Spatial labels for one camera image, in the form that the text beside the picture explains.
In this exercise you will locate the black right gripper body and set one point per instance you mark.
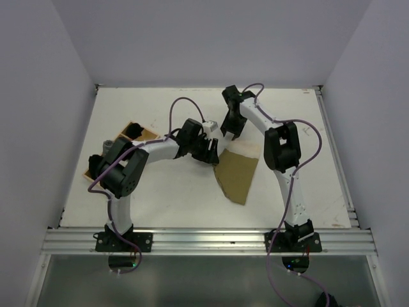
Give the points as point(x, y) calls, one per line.
point(234, 121)

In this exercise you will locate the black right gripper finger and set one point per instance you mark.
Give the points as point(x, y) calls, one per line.
point(236, 135)
point(223, 130)

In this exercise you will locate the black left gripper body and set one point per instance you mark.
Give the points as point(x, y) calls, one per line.
point(199, 148)

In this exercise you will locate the olive and cream underwear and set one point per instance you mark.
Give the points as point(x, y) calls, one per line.
point(236, 168)

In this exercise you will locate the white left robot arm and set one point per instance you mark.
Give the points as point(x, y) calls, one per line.
point(119, 170)

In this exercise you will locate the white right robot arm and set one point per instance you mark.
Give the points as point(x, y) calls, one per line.
point(281, 152)

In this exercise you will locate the black rolled cloth far compartment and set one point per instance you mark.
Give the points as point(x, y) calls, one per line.
point(133, 131)

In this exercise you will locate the black rolled cloth compartment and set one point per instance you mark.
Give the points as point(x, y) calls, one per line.
point(133, 131)
point(95, 166)

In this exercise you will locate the grey striped rolled cloth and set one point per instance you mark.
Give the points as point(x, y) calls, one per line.
point(106, 146)

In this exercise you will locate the black rolled cloth near compartment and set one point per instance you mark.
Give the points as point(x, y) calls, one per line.
point(95, 166)

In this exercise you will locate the black object bottom corner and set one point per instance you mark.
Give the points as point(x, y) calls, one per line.
point(326, 301)

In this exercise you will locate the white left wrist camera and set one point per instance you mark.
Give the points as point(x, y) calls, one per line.
point(209, 126)

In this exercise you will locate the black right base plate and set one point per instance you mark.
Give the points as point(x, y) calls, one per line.
point(284, 244)

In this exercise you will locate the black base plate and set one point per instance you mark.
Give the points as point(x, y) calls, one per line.
point(284, 244)
point(109, 242)

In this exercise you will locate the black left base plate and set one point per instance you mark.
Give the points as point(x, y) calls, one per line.
point(109, 242)

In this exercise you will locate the aluminium front rail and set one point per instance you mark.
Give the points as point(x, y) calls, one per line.
point(86, 241)

